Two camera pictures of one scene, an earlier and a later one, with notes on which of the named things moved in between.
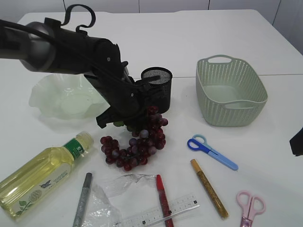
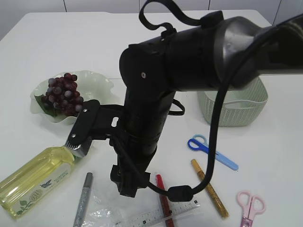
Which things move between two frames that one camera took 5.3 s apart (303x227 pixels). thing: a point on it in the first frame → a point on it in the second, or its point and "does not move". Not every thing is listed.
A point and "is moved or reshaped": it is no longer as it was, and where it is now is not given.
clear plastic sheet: (127, 200) does not move
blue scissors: (199, 142) does not move
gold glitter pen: (224, 213) does not move
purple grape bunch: (138, 150) is moved or reshaped
